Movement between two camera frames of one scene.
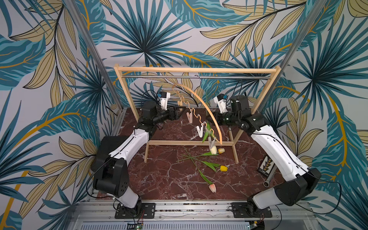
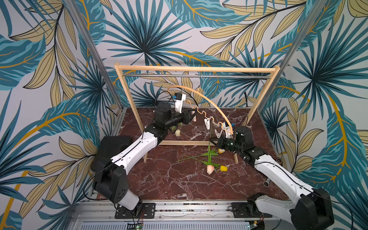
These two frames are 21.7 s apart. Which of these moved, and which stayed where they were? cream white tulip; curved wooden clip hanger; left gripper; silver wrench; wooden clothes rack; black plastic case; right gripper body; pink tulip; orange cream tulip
Moved: left gripper; pink tulip; cream white tulip; right gripper body; curved wooden clip hanger
Stayed: silver wrench; black plastic case; orange cream tulip; wooden clothes rack
